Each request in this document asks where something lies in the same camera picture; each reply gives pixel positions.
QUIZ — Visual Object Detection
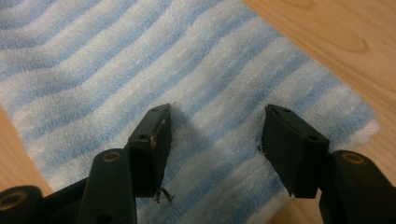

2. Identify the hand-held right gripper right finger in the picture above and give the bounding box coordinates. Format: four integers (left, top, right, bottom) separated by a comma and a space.
261, 104, 331, 200

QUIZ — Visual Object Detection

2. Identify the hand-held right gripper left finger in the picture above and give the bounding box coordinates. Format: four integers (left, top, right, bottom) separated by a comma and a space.
126, 103, 173, 203

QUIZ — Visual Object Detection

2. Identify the blue striped towel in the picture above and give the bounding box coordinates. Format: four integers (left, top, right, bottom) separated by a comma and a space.
0, 0, 382, 224

